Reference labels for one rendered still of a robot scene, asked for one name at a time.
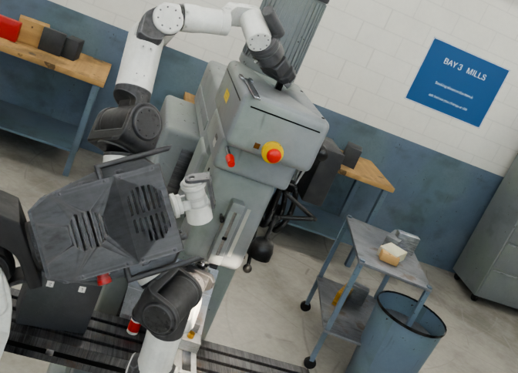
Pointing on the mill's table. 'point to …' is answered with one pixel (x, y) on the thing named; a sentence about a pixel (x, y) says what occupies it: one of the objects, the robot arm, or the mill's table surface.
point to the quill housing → (237, 186)
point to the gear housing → (245, 159)
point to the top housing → (270, 117)
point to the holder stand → (58, 305)
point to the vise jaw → (190, 343)
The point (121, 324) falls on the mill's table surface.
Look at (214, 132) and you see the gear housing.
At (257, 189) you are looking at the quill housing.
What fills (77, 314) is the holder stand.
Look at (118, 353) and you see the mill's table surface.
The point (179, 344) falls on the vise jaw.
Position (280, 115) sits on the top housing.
